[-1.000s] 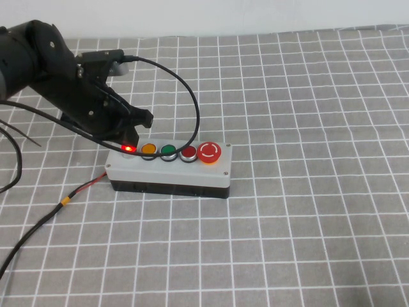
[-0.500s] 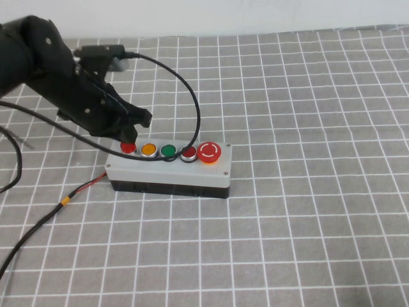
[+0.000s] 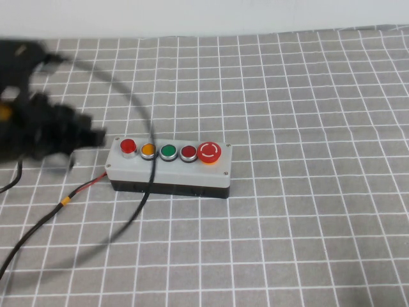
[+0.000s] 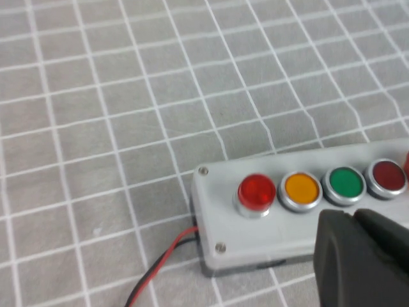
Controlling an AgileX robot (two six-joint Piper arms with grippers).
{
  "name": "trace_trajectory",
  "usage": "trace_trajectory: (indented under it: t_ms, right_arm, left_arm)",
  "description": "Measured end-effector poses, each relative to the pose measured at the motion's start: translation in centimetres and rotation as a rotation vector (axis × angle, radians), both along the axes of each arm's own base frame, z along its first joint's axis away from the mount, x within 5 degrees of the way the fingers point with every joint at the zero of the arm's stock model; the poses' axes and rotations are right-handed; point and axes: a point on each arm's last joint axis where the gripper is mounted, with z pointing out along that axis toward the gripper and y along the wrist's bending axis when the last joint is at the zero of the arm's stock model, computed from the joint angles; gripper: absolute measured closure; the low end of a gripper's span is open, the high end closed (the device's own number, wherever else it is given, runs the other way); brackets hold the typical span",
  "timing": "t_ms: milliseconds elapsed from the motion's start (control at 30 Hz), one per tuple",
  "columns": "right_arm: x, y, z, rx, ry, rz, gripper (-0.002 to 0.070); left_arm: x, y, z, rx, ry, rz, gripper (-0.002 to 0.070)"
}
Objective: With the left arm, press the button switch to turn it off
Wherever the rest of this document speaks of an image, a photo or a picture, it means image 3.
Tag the grey black button control box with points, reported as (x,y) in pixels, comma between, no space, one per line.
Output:
(185,174)

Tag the red illuminated push button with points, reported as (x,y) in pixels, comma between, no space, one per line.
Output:
(128,146)

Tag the dark red flat push button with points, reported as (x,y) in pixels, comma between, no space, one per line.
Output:
(188,152)

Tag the grey white-checked tablecloth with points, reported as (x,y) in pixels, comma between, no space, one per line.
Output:
(287,224)

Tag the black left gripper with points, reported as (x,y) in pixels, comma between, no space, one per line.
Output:
(51,131)

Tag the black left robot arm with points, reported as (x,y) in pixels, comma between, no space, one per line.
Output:
(16,60)

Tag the yellow flat push button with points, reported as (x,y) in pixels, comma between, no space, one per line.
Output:
(147,149)

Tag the green flat push button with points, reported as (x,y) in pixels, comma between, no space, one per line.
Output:
(168,151)

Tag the red mushroom emergency stop button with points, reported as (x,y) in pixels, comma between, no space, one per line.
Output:
(209,151)

